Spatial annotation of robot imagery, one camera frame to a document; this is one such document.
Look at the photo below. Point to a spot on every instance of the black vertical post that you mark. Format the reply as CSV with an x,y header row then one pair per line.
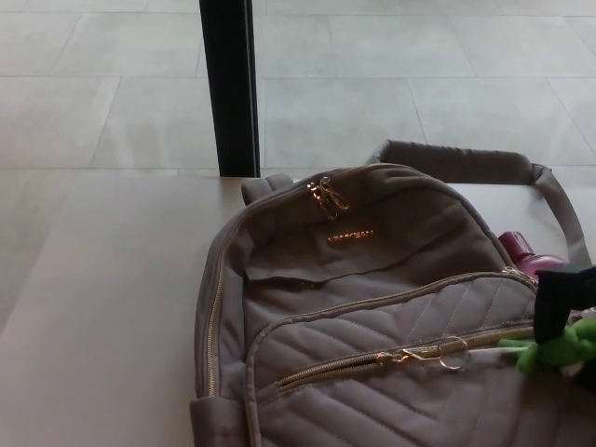
x,y
233,93

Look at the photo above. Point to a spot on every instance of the grey quilted backpack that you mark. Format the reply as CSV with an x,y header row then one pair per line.
x,y
354,298

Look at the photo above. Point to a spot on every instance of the pink transparent water bottle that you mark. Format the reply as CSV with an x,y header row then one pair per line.
x,y
517,249

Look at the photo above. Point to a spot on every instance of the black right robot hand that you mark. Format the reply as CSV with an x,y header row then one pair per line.
x,y
559,293

